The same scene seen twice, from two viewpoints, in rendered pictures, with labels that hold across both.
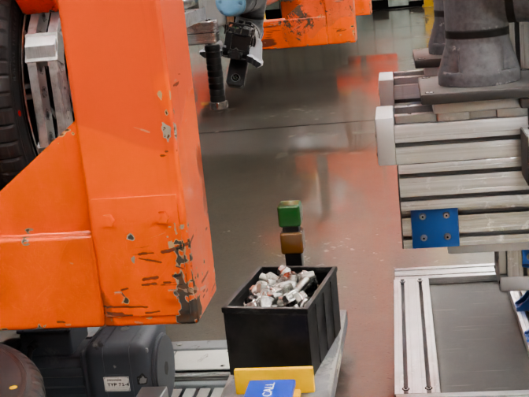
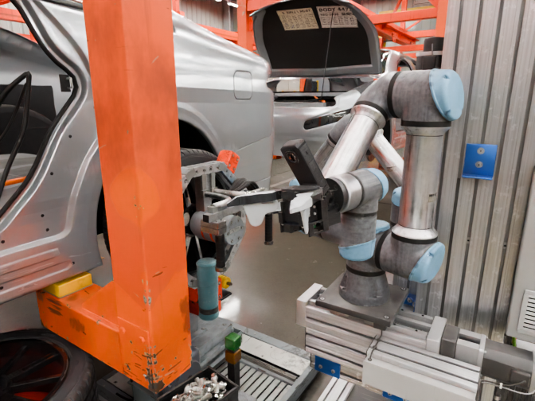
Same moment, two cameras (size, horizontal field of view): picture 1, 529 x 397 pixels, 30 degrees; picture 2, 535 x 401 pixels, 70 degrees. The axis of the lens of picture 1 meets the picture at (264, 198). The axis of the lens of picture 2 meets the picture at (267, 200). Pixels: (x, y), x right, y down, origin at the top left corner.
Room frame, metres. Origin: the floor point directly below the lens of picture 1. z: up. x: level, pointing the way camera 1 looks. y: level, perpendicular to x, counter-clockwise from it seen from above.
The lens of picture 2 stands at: (0.73, -0.58, 1.40)
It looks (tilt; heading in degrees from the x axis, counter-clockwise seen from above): 15 degrees down; 23
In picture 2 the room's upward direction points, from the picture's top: straight up
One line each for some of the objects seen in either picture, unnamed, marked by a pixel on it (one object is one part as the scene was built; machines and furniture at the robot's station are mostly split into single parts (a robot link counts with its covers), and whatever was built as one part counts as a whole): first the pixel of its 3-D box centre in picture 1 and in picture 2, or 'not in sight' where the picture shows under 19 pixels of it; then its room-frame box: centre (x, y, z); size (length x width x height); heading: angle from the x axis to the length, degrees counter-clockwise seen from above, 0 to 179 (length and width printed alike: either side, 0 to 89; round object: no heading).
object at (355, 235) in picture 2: not in sight; (350, 231); (1.54, -0.43, 1.12); 0.11 x 0.08 x 0.11; 67
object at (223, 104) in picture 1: (215, 75); (268, 227); (2.27, 0.08, 0.83); 0.04 x 0.04 x 0.16
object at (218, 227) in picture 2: not in sight; (213, 225); (1.94, 0.17, 0.93); 0.09 x 0.05 x 0.05; 80
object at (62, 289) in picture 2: not in sight; (66, 281); (1.68, 0.69, 0.71); 0.14 x 0.14 x 0.05; 80
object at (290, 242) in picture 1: (292, 240); (233, 355); (1.68, -0.04, 0.59); 0.04 x 0.04 x 0.04; 80
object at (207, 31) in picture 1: (197, 31); not in sight; (2.27, 0.11, 0.93); 0.09 x 0.05 x 0.05; 80
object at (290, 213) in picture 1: (290, 213); (232, 341); (1.68, -0.04, 0.64); 0.04 x 0.04 x 0.04; 80
